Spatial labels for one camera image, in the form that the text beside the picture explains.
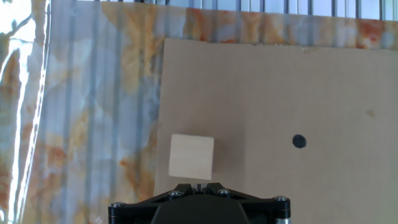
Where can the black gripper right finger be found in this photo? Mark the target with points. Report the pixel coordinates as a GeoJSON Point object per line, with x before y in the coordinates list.
{"type": "Point", "coordinates": [264, 208]}

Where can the light wooden cube block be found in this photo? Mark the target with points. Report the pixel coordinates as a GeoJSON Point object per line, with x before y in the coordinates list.
{"type": "Point", "coordinates": [191, 157]}

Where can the marble pattern plastic sheet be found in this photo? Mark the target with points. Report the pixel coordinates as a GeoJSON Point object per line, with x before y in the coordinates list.
{"type": "Point", "coordinates": [93, 93]}

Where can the brown cardboard sheet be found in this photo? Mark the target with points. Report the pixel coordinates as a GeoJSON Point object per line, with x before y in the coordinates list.
{"type": "Point", "coordinates": [280, 93]}

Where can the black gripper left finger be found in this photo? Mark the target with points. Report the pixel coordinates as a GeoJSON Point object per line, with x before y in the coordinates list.
{"type": "Point", "coordinates": [136, 208]}

